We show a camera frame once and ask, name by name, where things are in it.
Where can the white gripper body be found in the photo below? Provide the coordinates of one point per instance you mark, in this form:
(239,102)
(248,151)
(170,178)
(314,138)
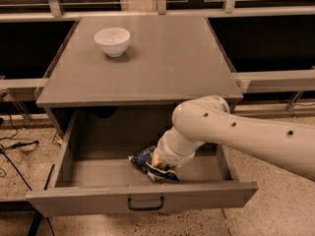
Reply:
(164,157)

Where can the blue chip bag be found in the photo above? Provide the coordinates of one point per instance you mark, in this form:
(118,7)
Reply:
(144,161)

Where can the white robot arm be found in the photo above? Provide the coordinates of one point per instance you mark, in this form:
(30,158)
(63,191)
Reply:
(290,146)

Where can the grey open top drawer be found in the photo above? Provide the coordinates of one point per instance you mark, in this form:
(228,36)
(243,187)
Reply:
(93,173)

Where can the grey cabinet counter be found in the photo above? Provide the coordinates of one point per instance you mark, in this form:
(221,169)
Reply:
(169,59)

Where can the white ceramic bowl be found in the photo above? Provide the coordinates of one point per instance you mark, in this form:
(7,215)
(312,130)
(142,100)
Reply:
(113,41)

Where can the metal window railing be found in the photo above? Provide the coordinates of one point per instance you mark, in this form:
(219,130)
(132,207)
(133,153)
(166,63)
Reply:
(269,42)

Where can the black drawer handle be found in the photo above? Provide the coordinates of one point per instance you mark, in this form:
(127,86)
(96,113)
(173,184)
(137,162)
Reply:
(147,204)

